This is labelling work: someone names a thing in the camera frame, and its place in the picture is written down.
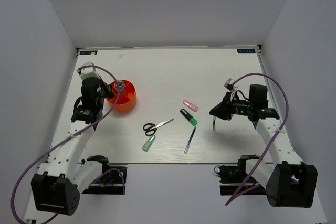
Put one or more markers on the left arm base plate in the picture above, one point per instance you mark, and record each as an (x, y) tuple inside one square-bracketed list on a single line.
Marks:
[(112, 183)]

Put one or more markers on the left blue table label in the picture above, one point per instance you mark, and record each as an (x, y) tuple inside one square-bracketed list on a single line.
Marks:
[(88, 52)]

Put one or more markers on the yellow cap black highlighter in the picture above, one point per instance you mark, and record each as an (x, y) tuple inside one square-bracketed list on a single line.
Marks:
[(119, 86)]

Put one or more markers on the green clear pen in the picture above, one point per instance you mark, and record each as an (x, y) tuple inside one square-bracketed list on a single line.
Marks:
[(214, 123)]

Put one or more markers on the blue clear pen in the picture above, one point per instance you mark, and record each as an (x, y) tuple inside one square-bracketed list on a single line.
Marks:
[(189, 140)]

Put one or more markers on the blue table label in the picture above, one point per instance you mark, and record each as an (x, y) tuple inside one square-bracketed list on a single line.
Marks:
[(246, 51), (88, 52)]

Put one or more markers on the green cap black highlighter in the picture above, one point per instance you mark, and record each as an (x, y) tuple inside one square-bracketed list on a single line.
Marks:
[(189, 117)]

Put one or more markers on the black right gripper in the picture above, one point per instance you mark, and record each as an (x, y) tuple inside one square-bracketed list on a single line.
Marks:
[(224, 110)]

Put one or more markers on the orange round organizer container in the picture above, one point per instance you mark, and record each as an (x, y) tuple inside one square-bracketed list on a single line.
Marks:
[(127, 99)]

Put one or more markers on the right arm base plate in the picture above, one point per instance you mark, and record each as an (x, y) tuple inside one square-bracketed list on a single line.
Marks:
[(230, 177)]

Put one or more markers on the pink translucent correction tape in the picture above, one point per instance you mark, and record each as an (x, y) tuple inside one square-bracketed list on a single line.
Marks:
[(190, 105)]

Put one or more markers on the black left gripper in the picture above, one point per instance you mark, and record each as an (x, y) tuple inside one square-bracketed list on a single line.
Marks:
[(108, 91)]

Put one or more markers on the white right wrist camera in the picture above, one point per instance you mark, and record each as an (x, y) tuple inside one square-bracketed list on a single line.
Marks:
[(232, 87)]

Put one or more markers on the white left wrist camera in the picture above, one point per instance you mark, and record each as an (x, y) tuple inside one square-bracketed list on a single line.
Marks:
[(88, 71)]

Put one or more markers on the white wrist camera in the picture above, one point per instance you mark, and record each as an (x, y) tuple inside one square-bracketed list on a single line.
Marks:
[(232, 87), (88, 71)]

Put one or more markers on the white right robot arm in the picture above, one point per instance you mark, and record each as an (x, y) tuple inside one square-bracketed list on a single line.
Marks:
[(288, 181)]

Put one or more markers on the green translucent correction tape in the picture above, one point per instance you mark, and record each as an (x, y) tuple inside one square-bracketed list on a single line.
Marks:
[(148, 143)]

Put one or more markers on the right blue table label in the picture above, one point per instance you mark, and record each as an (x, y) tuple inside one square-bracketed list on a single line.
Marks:
[(246, 51)]

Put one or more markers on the black handled scissors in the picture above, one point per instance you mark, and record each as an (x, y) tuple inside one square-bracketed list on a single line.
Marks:
[(151, 128)]

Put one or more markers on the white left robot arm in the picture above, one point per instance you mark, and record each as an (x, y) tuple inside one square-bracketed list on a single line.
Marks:
[(58, 188)]

